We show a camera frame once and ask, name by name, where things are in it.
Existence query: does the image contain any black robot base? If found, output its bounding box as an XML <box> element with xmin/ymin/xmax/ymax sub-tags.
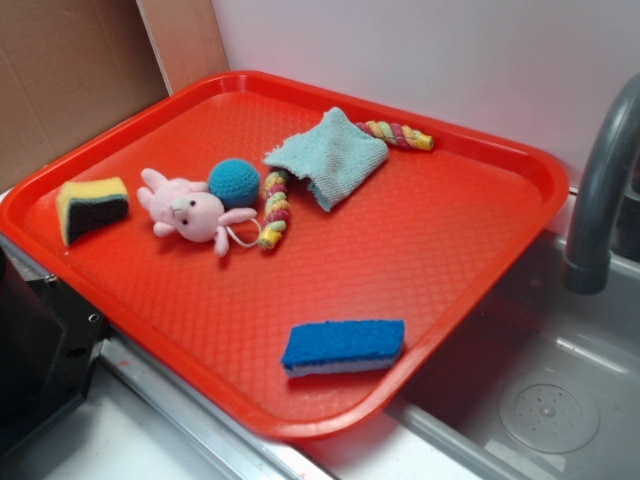
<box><xmin>1</xmin><ymin>252</ymin><xmax>107</xmax><ymax>459</ymax></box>

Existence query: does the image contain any blue sponge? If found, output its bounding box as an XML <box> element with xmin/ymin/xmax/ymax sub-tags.
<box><xmin>281</xmin><ymin>319</ymin><xmax>405</xmax><ymax>378</ymax></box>

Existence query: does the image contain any yellow green black sponge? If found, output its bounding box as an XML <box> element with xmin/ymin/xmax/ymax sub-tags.
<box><xmin>56</xmin><ymin>177</ymin><xmax>129</xmax><ymax>246</ymax></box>

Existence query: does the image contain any red plastic tray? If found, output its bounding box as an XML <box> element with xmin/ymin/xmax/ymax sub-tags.
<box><xmin>1</xmin><ymin>72</ymin><xmax>569</xmax><ymax>440</ymax></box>

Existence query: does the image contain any light blue cloth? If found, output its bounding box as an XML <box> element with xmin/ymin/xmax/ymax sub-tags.
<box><xmin>264</xmin><ymin>107</ymin><xmax>389</xmax><ymax>212</ymax></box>

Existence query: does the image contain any blue crocheted ball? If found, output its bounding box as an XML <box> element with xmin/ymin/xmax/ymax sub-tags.
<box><xmin>208</xmin><ymin>158</ymin><xmax>261</xmax><ymax>210</ymax></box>

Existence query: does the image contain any pink plush bunny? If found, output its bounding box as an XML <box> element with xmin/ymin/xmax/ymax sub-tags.
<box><xmin>137</xmin><ymin>168</ymin><xmax>259</xmax><ymax>257</ymax></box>

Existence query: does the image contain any grey plastic sink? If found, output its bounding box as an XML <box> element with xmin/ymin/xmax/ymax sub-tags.
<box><xmin>301</xmin><ymin>214</ymin><xmax>639</xmax><ymax>479</ymax></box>

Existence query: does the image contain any grey faucet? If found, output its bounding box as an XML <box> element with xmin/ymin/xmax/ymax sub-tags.
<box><xmin>561</xmin><ymin>76</ymin><xmax>639</xmax><ymax>295</ymax></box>

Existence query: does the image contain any brown cardboard panel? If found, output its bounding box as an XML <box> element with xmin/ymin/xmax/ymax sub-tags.
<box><xmin>1</xmin><ymin>1</ymin><xmax>228</xmax><ymax>190</ymax></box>

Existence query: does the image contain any multicolour rope toy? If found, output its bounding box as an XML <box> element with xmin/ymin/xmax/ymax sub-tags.
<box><xmin>258</xmin><ymin>120</ymin><xmax>434</xmax><ymax>250</ymax></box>

